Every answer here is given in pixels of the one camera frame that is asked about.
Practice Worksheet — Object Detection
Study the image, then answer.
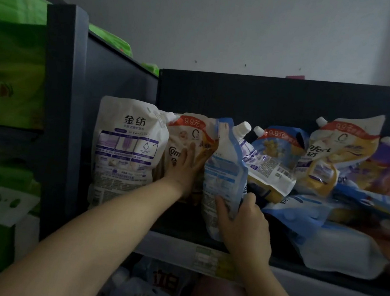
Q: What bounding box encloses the large green tissue pack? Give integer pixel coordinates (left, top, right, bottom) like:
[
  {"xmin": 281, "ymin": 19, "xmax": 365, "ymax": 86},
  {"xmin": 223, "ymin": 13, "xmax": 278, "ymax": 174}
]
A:
[{"xmin": 0, "ymin": 19, "xmax": 56, "ymax": 132}]

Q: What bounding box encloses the yellow price label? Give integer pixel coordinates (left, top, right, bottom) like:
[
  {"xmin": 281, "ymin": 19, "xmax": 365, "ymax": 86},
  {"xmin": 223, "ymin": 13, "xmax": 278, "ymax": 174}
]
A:
[{"xmin": 193, "ymin": 246, "xmax": 239, "ymax": 278}]

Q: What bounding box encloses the dark metal shelf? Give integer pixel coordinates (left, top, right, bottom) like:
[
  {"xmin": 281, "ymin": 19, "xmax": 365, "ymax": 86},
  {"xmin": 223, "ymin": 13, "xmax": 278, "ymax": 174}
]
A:
[{"xmin": 12, "ymin": 1, "xmax": 390, "ymax": 296}]

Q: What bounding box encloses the person's left forearm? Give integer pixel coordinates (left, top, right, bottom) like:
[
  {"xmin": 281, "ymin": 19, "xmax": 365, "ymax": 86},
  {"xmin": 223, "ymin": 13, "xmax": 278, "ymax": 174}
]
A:
[{"xmin": 0, "ymin": 159, "xmax": 186, "ymax": 296}]

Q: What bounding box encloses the person's right hand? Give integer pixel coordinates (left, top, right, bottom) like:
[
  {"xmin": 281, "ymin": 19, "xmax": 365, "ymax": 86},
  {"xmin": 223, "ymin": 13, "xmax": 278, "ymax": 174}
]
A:
[{"xmin": 207, "ymin": 188, "xmax": 279, "ymax": 269}]

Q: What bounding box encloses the group of Chaoneng floral pouches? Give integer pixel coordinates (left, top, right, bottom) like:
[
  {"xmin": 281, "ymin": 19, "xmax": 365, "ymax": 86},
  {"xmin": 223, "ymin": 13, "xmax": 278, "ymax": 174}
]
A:
[{"xmin": 255, "ymin": 102, "xmax": 390, "ymax": 283}]

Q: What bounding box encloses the person's left hand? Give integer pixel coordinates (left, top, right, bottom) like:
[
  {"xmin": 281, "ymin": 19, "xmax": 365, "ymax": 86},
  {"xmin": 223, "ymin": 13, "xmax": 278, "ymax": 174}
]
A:
[{"xmin": 160, "ymin": 137, "xmax": 210, "ymax": 204}]

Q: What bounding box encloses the green toilet paper pack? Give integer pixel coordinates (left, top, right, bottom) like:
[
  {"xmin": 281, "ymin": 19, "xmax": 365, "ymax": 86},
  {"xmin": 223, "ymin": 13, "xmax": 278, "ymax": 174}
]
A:
[{"xmin": 0, "ymin": 164, "xmax": 45, "ymax": 231}]

